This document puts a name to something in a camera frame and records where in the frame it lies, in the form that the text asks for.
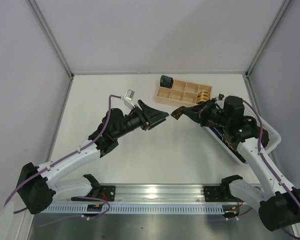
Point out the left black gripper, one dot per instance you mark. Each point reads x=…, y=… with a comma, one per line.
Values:
x=144, y=119

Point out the white slotted cable duct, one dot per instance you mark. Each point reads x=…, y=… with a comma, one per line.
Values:
x=168, y=209

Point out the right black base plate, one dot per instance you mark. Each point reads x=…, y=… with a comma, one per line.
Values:
x=217, y=193

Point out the rolled gold patterned tie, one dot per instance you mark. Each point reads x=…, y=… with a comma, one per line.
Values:
x=202, y=97

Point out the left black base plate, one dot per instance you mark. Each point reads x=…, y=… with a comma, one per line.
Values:
x=104, y=192

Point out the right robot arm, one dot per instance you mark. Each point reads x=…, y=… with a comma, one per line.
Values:
x=278, y=201

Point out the dark key-patterned tie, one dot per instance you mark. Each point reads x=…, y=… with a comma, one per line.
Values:
x=177, y=113

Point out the white plastic basket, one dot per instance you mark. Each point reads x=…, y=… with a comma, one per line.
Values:
x=270, y=137

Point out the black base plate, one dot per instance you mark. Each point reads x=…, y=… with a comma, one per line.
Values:
x=217, y=193
x=104, y=192

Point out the rolled dark green tie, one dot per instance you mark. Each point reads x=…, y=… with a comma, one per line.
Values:
x=166, y=81

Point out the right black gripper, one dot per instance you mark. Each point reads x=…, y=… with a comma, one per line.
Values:
x=204, y=115

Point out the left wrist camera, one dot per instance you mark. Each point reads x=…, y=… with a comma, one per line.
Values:
x=128, y=99

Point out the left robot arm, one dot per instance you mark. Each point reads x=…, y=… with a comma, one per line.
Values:
x=39, y=186

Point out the wooden compartment box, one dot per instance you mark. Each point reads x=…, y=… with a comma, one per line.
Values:
x=182, y=93

